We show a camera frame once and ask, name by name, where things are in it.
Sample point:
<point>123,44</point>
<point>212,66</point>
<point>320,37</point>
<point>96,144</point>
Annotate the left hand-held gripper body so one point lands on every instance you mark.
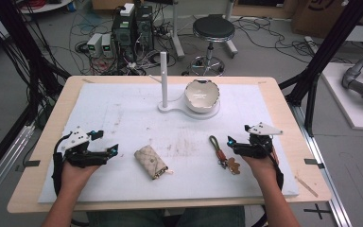
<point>75,142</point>

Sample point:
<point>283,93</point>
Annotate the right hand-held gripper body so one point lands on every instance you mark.
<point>258,146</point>

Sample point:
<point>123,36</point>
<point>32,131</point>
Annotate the person's right hand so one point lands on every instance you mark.
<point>263,168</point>

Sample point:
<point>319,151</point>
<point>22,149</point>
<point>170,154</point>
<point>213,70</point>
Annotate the person's left hand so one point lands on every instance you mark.
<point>75,176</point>

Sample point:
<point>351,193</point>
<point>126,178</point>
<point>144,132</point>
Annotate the white foam mat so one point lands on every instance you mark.
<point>138,123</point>

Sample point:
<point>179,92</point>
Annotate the beige quilted key case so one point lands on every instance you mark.
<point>149,159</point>

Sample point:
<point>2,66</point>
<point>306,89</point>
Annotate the wooden table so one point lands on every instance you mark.
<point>299,151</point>

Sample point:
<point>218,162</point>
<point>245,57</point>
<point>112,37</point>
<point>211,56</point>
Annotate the black tape strip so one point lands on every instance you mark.
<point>313,162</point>
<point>31,163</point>

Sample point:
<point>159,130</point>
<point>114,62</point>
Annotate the white scalloped bowl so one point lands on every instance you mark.
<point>201,98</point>

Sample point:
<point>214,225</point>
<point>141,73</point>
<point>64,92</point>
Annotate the thin wooden stick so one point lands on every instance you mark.
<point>305,186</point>

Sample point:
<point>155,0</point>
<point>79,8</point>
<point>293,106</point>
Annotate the person's jeans legs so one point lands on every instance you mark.
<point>123,219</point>

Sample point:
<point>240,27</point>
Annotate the black tape cross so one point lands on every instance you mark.
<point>317,211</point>

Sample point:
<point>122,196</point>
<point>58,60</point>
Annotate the white stand leg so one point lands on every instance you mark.
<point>230,41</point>
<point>176,31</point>

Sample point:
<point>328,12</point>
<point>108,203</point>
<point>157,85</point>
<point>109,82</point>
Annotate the white power supply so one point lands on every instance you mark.
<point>94,44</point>
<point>107,45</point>

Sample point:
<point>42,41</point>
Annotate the white platform board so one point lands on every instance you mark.
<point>343,104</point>

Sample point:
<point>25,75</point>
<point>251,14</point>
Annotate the black computer tower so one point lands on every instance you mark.
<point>123,34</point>
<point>144,25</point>

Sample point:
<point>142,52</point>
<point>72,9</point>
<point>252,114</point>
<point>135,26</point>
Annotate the black round stool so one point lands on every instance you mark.
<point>213,28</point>

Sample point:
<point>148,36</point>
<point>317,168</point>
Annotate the white power strip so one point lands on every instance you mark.
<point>312,44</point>

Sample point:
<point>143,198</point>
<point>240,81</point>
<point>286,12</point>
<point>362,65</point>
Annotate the white box on tower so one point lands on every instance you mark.
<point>127,9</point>

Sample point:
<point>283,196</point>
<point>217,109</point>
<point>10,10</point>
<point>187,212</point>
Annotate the cardboard box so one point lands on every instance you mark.
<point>315,15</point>

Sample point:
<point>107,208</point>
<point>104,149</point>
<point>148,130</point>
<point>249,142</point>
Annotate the round white table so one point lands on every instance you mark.
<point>44,6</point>

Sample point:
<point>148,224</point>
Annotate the aluminium rail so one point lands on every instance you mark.
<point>321,164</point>
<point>9,157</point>

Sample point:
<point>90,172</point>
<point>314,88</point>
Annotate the white stand with post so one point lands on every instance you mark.
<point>164,78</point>

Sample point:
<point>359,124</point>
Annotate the black metal frame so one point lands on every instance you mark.
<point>327,47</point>
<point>22,44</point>

